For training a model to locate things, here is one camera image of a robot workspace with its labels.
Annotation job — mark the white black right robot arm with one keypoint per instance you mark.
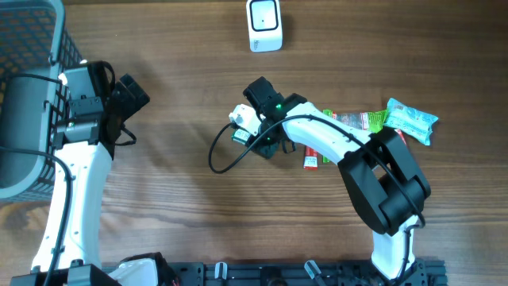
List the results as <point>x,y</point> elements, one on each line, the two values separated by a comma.
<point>386,186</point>

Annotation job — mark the teal tissue packet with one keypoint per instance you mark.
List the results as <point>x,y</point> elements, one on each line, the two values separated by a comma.
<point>416,123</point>

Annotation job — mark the red snack stick packet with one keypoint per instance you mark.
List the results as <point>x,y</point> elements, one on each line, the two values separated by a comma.
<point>310,159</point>

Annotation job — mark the green snack bag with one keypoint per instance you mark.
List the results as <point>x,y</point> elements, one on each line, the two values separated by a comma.
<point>370,121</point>

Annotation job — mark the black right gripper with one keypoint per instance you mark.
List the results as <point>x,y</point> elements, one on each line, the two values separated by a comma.
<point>267,150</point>

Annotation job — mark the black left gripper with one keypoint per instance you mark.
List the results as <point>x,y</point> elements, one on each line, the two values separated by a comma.
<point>131,103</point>

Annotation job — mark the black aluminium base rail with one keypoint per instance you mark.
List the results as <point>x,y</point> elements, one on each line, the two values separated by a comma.
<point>341,273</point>

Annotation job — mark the green white gum box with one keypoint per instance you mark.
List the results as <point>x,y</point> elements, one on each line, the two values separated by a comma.
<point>241,136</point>

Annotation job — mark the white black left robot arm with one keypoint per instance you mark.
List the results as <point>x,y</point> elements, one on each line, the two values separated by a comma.
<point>68,253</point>

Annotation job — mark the small orange candy box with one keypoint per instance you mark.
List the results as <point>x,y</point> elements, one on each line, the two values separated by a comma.
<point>400,133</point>

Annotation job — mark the dark grey mesh basket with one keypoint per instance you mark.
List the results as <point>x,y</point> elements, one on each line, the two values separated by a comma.
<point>35,48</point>

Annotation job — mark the white barcode scanner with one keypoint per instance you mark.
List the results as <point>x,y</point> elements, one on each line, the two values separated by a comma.
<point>265,31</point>

